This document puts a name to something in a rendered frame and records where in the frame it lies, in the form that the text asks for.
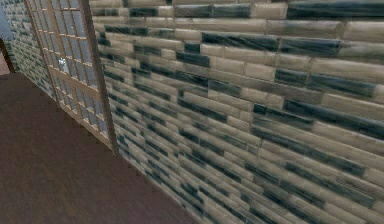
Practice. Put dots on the wooden glass-paned room door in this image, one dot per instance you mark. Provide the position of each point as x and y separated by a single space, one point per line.
71 66

